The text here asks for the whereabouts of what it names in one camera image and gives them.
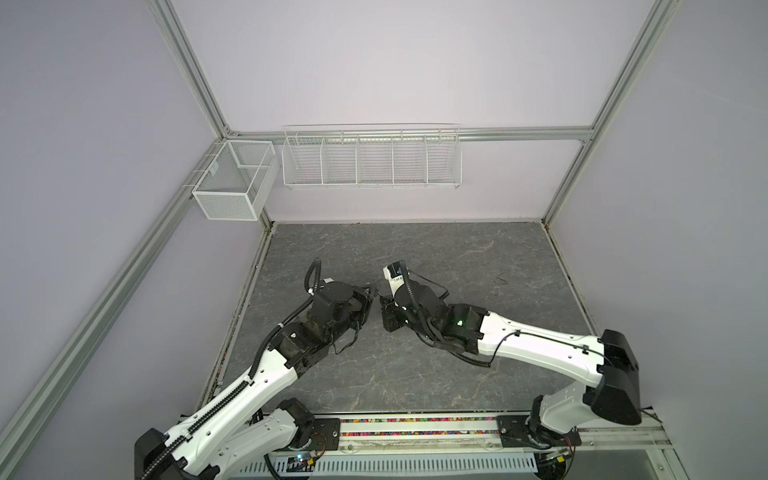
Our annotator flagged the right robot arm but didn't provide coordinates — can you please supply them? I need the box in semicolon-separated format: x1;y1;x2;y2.
380;261;643;449

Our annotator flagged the white mesh box basket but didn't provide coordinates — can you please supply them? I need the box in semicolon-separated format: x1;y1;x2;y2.
192;140;279;221

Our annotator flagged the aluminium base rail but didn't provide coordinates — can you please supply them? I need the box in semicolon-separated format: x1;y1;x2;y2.
300;412;672;456

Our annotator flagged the white wire shelf basket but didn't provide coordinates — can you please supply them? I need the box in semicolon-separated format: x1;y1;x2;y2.
282;123;463;189

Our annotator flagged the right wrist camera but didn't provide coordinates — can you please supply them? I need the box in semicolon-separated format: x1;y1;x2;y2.
383;261;408;297

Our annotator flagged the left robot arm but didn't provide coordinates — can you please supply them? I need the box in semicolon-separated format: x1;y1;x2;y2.
133;259;377;479

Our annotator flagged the white vented cable duct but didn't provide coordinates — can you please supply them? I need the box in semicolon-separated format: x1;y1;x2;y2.
272;453;539;479

